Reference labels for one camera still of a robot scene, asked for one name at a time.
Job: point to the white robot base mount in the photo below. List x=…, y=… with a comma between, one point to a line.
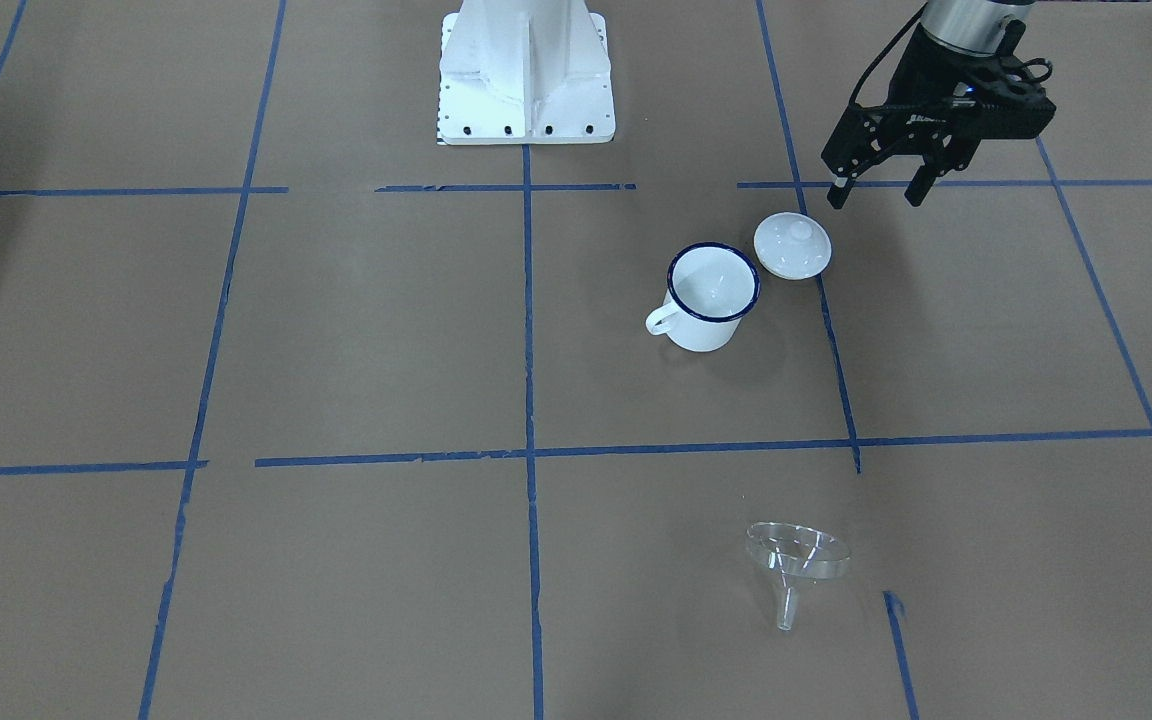
x=516, y=72

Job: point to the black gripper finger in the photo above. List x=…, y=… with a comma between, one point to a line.
x=933, y=168
x=843, y=183

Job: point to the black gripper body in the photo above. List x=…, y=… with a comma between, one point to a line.
x=926, y=72

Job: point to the clear glass funnel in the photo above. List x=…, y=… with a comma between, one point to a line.
x=791, y=555

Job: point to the white enamel mug blue rim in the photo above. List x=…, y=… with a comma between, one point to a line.
x=710, y=288

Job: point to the white round lid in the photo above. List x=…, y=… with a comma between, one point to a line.
x=792, y=246

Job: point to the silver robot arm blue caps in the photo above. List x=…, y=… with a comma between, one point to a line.
x=971, y=27

